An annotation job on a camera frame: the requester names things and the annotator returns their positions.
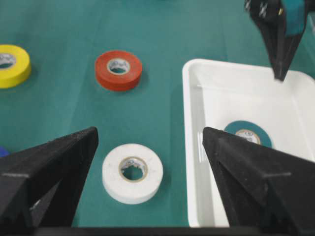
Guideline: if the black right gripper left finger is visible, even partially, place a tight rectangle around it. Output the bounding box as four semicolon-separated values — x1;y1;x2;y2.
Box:
0;126;98;229

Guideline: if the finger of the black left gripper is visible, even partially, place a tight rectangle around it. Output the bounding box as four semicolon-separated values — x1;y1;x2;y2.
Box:
245;0;287;80
280;0;306;81

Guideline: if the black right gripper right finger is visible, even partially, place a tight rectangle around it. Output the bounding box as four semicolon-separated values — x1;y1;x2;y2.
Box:
202;127;315;231

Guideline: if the teal tape roll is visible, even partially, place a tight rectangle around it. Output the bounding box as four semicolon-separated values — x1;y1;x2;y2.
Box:
224;120;273;148

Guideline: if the orange tape roll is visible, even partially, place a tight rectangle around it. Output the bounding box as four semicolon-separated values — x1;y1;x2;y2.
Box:
94;51;142;91

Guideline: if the blue tape roll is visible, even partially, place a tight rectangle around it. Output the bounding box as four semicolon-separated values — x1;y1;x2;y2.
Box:
0;146;10;158

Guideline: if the white tape roll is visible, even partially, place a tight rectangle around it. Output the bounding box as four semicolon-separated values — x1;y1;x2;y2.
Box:
102;144;163;205

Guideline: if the white plastic tray case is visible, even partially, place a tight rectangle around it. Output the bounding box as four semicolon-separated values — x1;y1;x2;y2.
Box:
182;59;315;227

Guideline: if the yellow tape roll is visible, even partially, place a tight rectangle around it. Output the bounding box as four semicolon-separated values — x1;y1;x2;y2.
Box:
0;44;32;89

